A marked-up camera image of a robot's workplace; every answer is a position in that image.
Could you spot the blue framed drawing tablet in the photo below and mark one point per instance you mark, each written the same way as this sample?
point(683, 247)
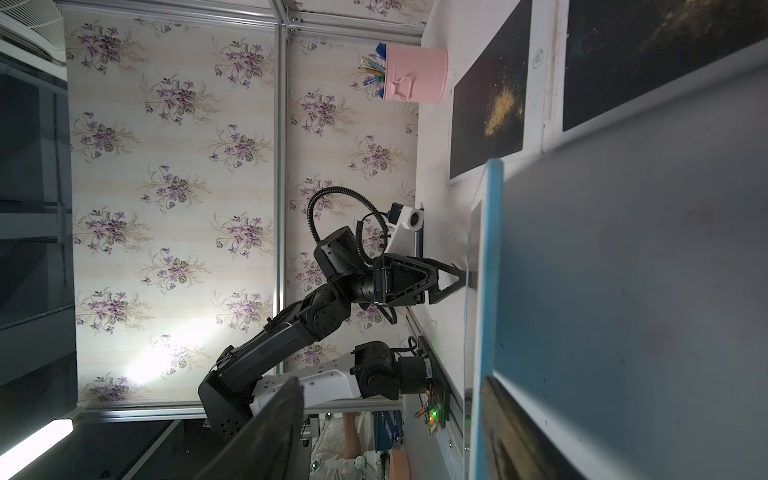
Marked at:
point(633, 293)

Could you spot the small green circuit board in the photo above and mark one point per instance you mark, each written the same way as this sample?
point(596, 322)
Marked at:
point(435, 411)

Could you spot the left white framed tablet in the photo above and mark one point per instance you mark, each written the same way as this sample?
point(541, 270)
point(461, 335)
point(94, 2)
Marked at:
point(499, 101)

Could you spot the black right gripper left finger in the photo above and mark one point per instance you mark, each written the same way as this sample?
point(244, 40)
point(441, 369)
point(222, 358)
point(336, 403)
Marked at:
point(268, 446)

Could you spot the pink pen cup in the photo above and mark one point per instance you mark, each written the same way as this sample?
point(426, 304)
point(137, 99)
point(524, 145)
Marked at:
point(415, 74)

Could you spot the right white framed tablet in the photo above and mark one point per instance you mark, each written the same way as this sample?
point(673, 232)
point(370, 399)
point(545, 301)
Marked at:
point(614, 60)

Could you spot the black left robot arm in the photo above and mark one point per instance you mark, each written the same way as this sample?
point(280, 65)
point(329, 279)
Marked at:
point(241, 383)

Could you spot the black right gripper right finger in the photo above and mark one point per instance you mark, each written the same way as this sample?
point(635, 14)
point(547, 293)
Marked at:
point(515, 447)

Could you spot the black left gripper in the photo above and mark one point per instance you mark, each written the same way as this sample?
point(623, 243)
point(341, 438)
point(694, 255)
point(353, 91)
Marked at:
point(407, 281)

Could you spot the white framed tablet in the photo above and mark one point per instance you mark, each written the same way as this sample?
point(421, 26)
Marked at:
point(499, 101)
point(614, 60)

